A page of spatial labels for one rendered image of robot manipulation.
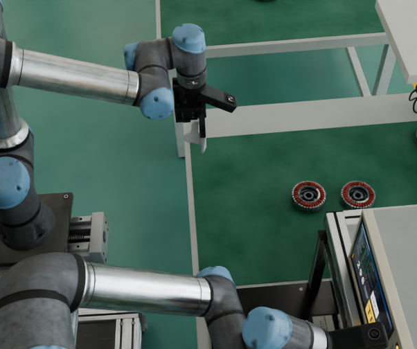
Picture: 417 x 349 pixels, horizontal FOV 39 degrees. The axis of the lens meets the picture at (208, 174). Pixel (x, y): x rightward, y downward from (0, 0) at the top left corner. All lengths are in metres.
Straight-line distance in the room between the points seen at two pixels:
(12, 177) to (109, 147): 1.73
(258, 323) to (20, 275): 0.40
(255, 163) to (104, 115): 1.46
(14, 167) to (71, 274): 0.62
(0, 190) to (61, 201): 0.26
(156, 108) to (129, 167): 1.81
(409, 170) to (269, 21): 0.95
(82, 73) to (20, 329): 0.59
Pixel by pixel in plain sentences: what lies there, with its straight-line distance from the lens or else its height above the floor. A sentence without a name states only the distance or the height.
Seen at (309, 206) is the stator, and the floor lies 0.79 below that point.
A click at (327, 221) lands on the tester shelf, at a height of 1.11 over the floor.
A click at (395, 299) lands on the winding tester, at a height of 1.32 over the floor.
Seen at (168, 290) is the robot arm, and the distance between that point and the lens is 1.04.
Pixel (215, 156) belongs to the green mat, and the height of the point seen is 0.75.
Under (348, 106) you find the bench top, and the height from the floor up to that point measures 0.75.
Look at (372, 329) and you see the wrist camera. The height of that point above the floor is 1.34.
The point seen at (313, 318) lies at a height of 0.91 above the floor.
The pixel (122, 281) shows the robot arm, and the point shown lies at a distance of 0.99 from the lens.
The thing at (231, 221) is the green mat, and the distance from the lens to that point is 1.93.
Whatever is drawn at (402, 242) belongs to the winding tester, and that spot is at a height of 1.32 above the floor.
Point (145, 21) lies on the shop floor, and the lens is 3.95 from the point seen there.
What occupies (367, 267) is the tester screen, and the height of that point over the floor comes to 1.24.
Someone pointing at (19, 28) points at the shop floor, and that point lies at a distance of 4.11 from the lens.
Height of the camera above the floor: 2.36
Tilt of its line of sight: 52 degrees down
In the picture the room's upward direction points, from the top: 3 degrees counter-clockwise
